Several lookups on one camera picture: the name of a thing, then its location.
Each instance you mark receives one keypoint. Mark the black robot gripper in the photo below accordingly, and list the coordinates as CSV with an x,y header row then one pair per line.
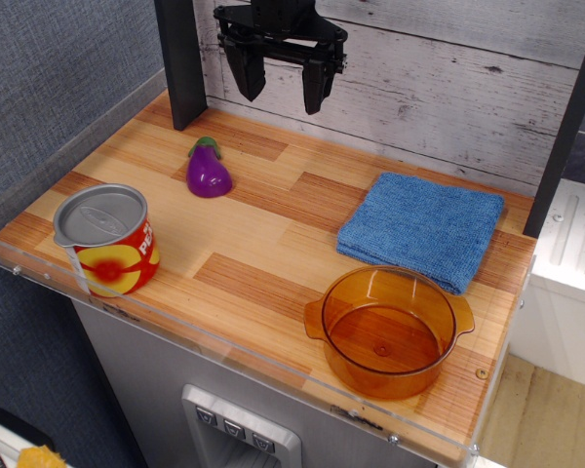
x,y
289,31

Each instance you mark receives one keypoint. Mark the blue cloth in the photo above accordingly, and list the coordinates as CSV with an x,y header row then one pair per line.
x,y
441,232

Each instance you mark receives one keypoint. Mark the red yellow peaches can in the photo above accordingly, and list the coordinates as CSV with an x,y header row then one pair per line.
x,y
108,238

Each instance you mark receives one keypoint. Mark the amber transparent crock pot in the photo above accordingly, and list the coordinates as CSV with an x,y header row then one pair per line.
x,y
387,330

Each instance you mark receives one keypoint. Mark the purple toy eggplant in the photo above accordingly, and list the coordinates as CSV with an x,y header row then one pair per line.
x,y
206,177

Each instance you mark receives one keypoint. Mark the clear acrylic table guard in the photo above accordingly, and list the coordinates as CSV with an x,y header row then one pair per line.
x,y
259,333

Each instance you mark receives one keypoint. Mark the silver toy fridge cabinet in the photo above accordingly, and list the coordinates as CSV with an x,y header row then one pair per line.
x,y
147,374

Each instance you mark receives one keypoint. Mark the grey dispenser button panel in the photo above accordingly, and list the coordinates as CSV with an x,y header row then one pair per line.
x,y
226,435

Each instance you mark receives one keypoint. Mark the white plastic appliance right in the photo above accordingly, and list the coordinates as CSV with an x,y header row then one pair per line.
x,y
549,327

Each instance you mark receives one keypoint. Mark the yellow object bottom left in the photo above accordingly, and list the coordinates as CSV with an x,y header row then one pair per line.
x,y
40,457

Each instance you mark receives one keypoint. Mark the black white object bottom left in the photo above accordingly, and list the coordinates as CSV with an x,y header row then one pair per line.
x,y
16,434

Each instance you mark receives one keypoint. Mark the black vertical post left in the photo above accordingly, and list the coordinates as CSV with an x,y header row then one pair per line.
x,y
182,59

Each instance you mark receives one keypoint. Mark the black vertical post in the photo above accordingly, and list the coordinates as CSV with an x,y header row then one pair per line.
x,y
557,160
182,59

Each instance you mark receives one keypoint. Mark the black vertical post right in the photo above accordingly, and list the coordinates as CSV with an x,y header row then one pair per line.
x,y
557,160

